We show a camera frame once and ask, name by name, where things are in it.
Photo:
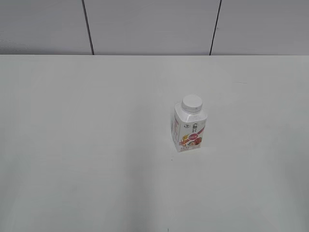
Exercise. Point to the white yili yogurt bottle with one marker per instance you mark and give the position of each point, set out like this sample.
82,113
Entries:
187,129

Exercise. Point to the white plastic bottle cap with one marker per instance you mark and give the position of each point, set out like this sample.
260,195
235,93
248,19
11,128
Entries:
192,104

